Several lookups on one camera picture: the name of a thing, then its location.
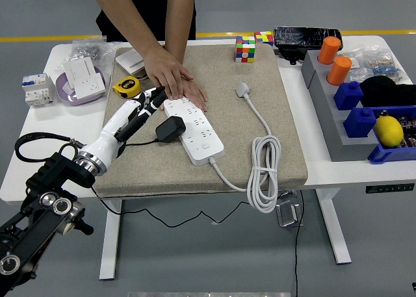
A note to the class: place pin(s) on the dark circuit boards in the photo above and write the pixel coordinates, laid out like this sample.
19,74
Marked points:
409,131

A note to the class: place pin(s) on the yellow lemon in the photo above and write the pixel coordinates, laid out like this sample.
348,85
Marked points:
388,131

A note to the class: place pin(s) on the white double switch panel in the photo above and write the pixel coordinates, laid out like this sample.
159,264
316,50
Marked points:
130,59

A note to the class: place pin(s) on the white wall plug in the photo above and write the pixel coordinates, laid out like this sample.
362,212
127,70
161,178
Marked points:
242,89

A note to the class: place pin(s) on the clear bag of screws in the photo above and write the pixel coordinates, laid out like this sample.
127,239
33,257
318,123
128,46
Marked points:
86,51

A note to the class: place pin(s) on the white table leg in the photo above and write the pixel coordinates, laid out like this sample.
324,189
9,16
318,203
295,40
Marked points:
110,245
334,232

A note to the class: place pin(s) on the clear bag of parts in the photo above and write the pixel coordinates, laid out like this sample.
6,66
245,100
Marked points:
364,55

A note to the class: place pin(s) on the clear acrylic stand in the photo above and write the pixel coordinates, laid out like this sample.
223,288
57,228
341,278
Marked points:
287,214

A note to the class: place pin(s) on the white power strip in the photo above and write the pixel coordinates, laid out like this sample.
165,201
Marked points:
211,152

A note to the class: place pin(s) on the person's right hand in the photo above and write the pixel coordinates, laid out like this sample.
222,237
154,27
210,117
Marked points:
165,72

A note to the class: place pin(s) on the white circuit breaker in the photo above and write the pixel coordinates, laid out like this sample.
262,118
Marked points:
35,90

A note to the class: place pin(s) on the small black bracket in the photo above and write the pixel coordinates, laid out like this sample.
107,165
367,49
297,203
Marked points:
291,54

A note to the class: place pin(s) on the small Rubik's cube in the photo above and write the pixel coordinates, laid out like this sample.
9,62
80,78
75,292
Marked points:
265,37

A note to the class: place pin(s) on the person's left forearm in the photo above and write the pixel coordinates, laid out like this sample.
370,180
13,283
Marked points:
180,17

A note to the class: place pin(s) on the person's right forearm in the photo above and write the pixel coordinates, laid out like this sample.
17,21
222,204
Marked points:
123,17

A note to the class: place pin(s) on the black table control panel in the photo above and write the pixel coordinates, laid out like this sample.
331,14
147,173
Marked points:
390,188

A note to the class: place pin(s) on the black plastic-wrapped device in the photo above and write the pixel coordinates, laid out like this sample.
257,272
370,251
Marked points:
302,36

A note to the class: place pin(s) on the large Rubik's cube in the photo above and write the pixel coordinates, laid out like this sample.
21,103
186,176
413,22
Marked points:
245,50

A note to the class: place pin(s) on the grey stepped holder block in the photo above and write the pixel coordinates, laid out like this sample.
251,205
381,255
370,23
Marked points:
325,115

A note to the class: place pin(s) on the clear bag blue parts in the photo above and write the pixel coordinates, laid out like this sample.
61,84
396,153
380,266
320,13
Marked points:
385,70

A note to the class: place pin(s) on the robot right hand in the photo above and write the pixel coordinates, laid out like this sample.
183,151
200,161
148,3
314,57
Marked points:
413,287

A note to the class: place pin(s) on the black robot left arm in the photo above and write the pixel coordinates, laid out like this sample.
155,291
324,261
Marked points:
58,170

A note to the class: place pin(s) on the grey-brown mat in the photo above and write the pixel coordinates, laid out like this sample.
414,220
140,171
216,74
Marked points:
227,131

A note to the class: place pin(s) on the yellow tape measure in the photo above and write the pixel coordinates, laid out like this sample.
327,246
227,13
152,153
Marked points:
126,86

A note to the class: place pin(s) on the purple bowl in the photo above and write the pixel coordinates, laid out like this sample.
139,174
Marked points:
65,97

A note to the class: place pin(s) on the white wall socket panel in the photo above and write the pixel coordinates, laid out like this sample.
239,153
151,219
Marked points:
89,86

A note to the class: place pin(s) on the person's left hand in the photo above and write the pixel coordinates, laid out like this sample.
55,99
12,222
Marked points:
196,94

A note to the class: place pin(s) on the blue peg block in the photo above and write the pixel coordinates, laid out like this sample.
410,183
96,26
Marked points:
347,97
359,123

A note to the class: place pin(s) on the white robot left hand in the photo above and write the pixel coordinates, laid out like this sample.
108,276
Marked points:
109,131

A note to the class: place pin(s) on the black cloth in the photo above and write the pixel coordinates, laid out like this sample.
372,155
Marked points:
386,92

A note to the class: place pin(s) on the orange cylinder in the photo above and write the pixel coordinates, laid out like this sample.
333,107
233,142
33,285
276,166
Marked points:
338,71
329,50

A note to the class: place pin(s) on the black plug adapter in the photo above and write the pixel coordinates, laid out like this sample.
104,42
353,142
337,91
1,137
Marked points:
170,128

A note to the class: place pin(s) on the blue plastic bin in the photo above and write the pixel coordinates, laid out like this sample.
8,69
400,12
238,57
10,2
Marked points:
390,154

